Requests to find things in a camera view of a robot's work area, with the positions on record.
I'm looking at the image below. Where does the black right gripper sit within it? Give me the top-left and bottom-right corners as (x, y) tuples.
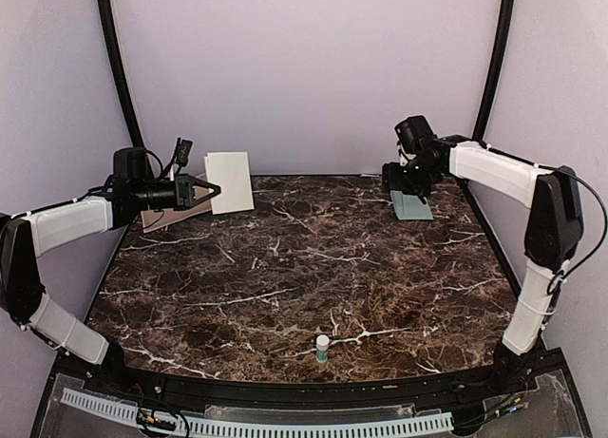
(382, 157), (439, 197)

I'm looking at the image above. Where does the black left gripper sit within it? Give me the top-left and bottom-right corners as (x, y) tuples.
(132, 173), (219, 211)

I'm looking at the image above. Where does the teal envelope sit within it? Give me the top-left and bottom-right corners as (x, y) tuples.
(390, 190), (433, 221)

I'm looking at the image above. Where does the beige lined letter paper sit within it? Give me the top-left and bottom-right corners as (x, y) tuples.
(205, 152), (255, 215)

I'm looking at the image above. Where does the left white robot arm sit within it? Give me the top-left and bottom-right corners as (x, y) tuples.
(1, 140), (221, 396)

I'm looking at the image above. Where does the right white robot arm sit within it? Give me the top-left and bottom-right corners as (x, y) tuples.
(383, 128), (584, 356)

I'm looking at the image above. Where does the white green glue stick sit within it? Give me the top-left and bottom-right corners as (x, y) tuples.
(315, 334), (331, 363)

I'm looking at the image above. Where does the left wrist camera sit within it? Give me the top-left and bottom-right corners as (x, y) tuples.
(169, 138), (193, 175)

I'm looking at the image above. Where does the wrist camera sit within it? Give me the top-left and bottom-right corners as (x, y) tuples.
(394, 115), (436, 154)
(169, 138), (193, 175)

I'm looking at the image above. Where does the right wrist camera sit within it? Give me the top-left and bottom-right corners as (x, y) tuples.
(394, 115), (436, 154)

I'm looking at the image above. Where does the right black frame post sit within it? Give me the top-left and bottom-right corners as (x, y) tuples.
(472, 0), (515, 141)

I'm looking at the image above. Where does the black frame post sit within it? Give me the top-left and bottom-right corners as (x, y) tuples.
(97, 0), (144, 147)
(472, 0), (515, 141)

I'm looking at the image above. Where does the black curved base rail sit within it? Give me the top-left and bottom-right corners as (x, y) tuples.
(73, 367), (536, 411)

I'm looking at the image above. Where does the left black frame post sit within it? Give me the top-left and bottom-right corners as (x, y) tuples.
(97, 0), (144, 147)

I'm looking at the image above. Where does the white slotted cable duct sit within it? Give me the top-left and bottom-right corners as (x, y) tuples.
(60, 388), (454, 438)

